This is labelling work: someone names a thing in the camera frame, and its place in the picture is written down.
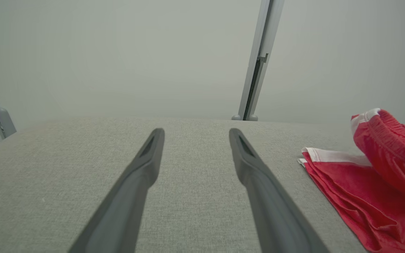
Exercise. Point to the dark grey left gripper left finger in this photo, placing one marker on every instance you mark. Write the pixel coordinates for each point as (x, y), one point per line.
(118, 211)

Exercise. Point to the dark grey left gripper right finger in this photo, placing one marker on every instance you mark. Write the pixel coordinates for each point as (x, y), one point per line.
(276, 211)

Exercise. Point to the red garment with white trim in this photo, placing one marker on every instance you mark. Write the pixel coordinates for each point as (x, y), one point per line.
(364, 196)

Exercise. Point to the grey fabric padded table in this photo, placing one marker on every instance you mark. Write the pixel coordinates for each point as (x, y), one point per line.
(195, 211)

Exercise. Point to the grey rounded post foot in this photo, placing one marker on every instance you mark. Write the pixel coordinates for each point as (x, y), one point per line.
(7, 123)

